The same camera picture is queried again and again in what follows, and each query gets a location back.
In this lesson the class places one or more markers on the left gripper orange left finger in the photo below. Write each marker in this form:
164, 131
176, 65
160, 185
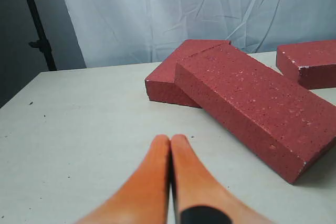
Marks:
144, 197

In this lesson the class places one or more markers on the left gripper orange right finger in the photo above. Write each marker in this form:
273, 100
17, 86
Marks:
198, 196

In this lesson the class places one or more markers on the red brick back row left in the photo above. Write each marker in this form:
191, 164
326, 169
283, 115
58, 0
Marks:
309, 64

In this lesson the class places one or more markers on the white backdrop sheet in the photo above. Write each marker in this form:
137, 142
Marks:
120, 32

